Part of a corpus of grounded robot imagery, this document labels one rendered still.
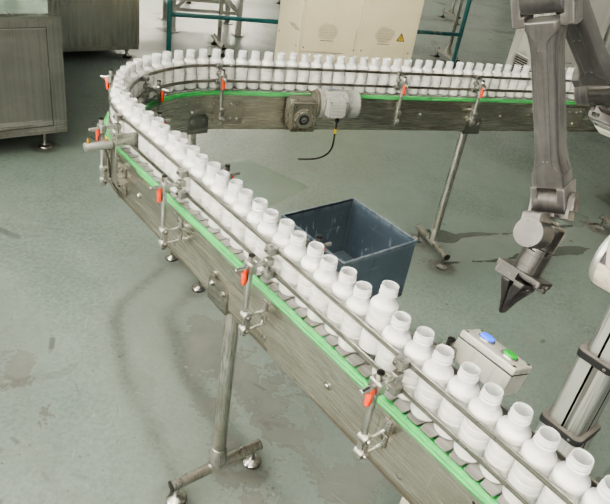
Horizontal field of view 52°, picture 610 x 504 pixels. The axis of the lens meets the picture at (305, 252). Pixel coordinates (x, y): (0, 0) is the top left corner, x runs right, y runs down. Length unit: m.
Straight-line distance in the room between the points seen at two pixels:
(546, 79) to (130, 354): 2.14
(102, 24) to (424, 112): 3.99
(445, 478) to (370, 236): 1.07
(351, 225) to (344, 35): 3.48
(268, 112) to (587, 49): 1.85
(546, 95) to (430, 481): 0.76
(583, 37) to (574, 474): 0.80
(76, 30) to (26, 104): 2.16
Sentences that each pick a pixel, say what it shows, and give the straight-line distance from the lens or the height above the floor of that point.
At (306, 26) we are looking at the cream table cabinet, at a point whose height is 0.79.
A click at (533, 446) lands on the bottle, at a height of 1.14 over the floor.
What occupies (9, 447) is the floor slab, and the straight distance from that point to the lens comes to 2.56.
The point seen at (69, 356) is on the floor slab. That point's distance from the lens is 2.87.
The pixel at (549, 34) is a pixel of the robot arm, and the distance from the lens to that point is 1.20.
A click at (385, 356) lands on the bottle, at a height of 1.08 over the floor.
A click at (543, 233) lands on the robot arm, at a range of 1.23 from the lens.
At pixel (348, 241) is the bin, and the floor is 0.78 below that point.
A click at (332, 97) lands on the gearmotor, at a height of 1.02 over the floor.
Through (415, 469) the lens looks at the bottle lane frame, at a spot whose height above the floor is 0.91.
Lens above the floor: 1.90
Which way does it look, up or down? 32 degrees down
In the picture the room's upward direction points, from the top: 9 degrees clockwise
